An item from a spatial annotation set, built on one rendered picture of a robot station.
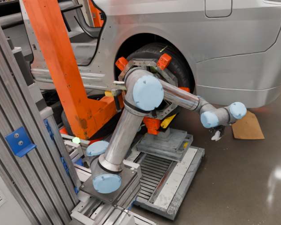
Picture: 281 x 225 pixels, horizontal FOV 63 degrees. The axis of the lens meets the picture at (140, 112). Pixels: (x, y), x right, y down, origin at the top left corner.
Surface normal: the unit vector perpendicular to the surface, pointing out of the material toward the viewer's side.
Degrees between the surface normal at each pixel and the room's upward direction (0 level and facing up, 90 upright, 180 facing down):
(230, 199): 0
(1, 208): 90
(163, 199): 0
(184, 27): 90
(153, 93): 84
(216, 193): 0
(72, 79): 90
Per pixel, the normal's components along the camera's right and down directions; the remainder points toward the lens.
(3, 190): 0.84, 0.16
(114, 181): 0.25, 0.56
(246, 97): -0.48, 0.52
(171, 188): -0.15, -0.84
